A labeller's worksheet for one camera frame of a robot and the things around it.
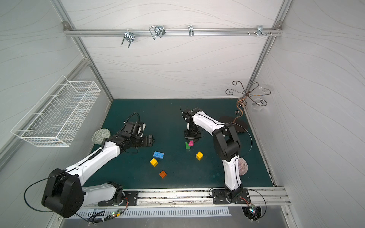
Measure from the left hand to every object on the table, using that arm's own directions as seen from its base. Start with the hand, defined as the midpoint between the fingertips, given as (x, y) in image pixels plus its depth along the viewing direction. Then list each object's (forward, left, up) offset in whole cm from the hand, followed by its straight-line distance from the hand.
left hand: (149, 140), depth 85 cm
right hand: (+3, -25, -5) cm, 26 cm away
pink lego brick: (+1, -26, -4) cm, 26 cm away
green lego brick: (0, -23, -7) cm, 24 cm away
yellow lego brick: (-11, -4, -7) cm, 13 cm away
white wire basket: (-3, +40, +21) cm, 46 cm away
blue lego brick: (-5, -5, -9) cm, 11 cm away
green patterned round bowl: (+7, +37, -7) cm, 39 cm away
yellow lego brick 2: (-6, -31, -7) cm, 32 cm away
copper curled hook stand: (+46, -70, -12) cm, 85 cm away
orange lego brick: (-17, -10, -8) cm, 21 cm away
